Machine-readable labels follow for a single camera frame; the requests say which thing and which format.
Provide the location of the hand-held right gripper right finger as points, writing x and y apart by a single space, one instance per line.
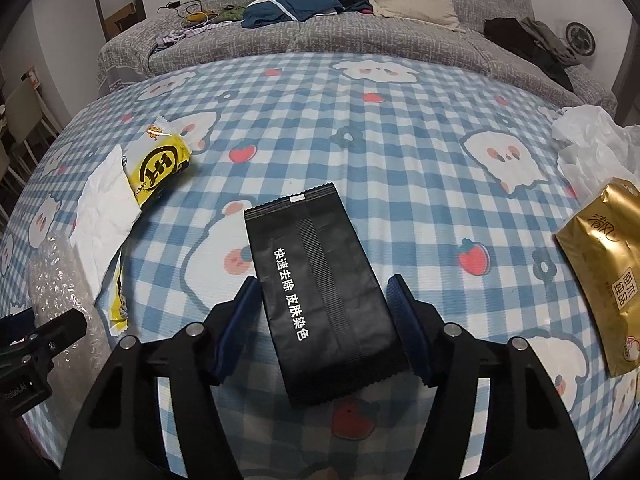
405 330

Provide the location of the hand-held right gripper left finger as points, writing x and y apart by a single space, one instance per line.
235 330

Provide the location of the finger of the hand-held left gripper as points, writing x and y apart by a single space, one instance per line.
60 332
15 325

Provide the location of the clear bubble wrap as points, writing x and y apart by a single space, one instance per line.
65 280

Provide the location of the black packet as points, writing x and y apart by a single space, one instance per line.
320 300

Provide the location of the white yellow-edged packet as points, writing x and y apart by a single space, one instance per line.
119 310

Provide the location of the white paper napkin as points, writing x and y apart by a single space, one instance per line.
100 225

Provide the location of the blue checked printed tablecloth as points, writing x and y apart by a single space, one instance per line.
400 160

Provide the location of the yellow snack packet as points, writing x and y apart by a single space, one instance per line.
160 165

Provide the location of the gold tissue pack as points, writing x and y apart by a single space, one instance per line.
600 270

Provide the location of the white chair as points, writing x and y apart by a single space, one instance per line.
30 110

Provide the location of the large white plastic bag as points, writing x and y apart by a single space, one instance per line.
590 140

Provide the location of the striped cloth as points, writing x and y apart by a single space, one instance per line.
190 34

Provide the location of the grey sofa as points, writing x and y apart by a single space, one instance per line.
325 37

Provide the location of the black garment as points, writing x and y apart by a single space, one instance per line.
510 35

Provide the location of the green garment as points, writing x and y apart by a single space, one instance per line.
231 14

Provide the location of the wooden cabinet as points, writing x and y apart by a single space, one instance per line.
120 17

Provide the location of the blue garment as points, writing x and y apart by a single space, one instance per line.
280 10

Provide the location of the olive garment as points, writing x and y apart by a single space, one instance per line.
550 40

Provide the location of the magenta garment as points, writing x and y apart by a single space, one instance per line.
361 8

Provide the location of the round black fan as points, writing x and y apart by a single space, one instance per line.
580 38

